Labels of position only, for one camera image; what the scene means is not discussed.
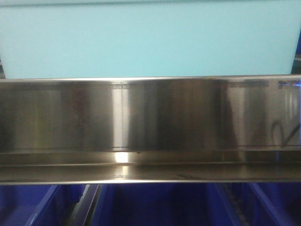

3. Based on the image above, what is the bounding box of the light blue plastic bin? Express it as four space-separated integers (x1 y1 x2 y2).
0 0 301 79

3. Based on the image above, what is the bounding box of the stainless steel shelf beam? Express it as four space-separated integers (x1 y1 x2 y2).
0 75 301 185

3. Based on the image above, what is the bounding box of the blue bin lower middle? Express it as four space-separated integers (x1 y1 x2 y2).
91 183 242 226

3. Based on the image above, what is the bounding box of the grey roller track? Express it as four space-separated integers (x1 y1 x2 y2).
222 183 250 226

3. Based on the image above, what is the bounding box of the blue bin lower right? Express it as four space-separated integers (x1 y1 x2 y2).
241 183 301 226

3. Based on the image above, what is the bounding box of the blue bin lower left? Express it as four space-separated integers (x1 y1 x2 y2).
0 185 86 226

